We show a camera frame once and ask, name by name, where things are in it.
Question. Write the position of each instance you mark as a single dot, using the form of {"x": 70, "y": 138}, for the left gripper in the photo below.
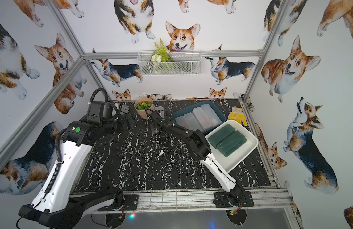
{"x": 129, "y": 120}

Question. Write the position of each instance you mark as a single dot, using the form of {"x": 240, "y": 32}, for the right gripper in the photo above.
{"x": 153, "y": 128}

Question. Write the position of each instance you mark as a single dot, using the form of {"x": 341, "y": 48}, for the clear rounded case back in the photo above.
{"x": 160, "y": 110}

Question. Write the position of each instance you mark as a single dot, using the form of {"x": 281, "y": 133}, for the clear rounded case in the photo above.
{"x": 160, "y": 110}
{"x": 211, "y": 115}

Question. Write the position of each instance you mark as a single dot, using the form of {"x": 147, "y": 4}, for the clear case with pink item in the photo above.
{"x": 202, "y": 118}

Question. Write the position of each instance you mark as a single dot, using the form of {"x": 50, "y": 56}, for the dark green case with pens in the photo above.
{"x": 220, "y": 135}

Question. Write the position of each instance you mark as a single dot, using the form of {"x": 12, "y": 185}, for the clear rounded case front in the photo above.
{"x": 211, "y": 115}

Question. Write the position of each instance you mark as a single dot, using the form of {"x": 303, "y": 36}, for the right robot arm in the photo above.
{"x": 200, "y": 150}

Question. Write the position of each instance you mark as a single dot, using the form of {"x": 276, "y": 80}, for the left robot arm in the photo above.
{"x": 53, "y": 207}

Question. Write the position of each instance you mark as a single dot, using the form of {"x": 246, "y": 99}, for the teal storage box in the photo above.
{"x": 189, "y": 109}

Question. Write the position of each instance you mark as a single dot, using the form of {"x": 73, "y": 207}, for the white storage box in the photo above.
{"x": 230, "y": 162}

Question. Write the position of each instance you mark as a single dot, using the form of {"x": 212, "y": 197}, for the grey work glove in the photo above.
{"x": 123, "y": 109}

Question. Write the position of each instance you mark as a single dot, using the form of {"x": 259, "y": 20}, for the pink pot with green plant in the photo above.
{"x": 144, "y": 107}

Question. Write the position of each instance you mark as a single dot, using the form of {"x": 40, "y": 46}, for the artificial fern with flower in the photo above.
{"x": 160, "y": 55}

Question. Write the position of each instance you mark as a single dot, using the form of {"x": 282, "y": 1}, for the yellow work glove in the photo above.
{"x": 238, "y": 115}

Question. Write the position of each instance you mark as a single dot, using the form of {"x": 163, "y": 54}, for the white wire wall basket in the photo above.
{"x": 182, "y": 63}

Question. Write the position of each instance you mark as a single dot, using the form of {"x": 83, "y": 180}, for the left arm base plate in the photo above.
{"x": 127, "y": 201}

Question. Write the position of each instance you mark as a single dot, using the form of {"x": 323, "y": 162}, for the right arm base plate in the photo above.
{"x": 226, "y": 200}

